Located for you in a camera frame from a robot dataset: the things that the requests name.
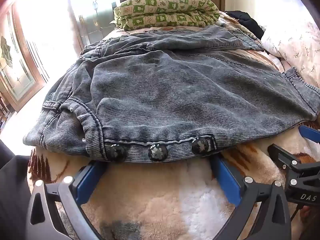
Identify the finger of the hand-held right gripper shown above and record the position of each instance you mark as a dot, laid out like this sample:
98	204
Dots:
310	133
282	155

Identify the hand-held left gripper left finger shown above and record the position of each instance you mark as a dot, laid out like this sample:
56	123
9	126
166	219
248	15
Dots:
87	182

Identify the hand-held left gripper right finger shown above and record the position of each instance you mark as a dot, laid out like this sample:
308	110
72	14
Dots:
227	180

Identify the patterned plush blanket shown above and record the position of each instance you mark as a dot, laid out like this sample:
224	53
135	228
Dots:
162	195

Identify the person's dark trousers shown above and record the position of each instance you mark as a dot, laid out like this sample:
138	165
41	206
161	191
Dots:
12	192

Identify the white floral pillow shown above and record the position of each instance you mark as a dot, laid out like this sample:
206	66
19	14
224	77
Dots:
295	45

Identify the black garment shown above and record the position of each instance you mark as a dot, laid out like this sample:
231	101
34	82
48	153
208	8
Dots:
247	22

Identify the wooden framed glass door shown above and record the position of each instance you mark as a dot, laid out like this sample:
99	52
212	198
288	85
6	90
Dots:
22	62

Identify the green checkered folded quilt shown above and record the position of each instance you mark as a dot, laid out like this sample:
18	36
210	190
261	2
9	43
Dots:
162	12

